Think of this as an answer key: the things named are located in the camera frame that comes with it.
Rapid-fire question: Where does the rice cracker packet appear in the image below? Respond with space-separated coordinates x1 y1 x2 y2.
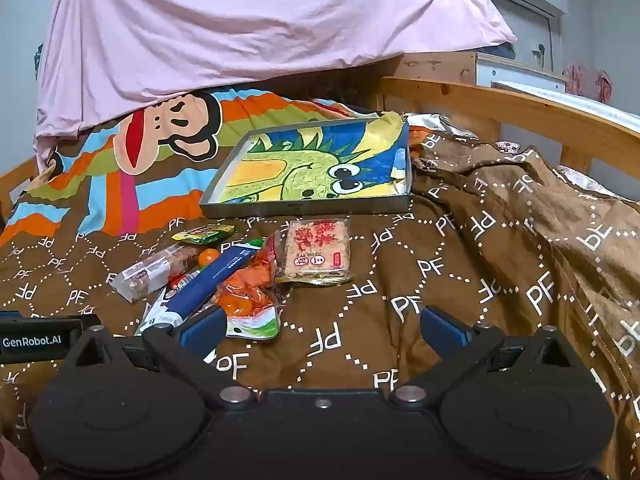
274 217 352 285

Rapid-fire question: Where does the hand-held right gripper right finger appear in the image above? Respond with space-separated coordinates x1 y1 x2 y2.
389 305 577 408

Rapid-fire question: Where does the yellow green snack bar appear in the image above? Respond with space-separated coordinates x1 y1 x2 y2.
171 223 238 246

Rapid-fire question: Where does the wooden bed frame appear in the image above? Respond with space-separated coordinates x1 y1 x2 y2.
0 76 640 216

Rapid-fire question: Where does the pink bed sheet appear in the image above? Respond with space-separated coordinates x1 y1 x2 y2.
32 0 518 168

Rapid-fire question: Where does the silver foil bag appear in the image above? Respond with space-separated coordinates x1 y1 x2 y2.
407 112 481 148

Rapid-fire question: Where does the long blue snack packet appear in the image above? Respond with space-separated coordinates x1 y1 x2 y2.
134 242 261 336

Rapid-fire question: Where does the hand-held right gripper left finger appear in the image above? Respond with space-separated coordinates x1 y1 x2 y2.
64 304 257 409

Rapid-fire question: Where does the red patterned cloth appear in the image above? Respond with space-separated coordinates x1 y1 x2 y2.
564 62 614 103

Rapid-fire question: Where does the dinosaur drawing paper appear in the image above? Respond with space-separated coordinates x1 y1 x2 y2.
207 110 411 203

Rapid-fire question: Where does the white wooden cabinet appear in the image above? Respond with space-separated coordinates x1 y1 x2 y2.
400 51 568 93

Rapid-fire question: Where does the clear brown biscuit packet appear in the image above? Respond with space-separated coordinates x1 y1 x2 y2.
108 242 211 303

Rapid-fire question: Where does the grey metal tray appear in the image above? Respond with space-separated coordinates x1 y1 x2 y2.
199 116 413 220

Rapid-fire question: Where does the orange snack bag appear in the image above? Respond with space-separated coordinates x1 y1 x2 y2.
212 232 282 342

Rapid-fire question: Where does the striped monkey printed blanket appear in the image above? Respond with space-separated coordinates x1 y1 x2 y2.
0 85 406 248

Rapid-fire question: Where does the brown lettered blanket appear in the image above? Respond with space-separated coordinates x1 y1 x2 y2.
0 125 640 480

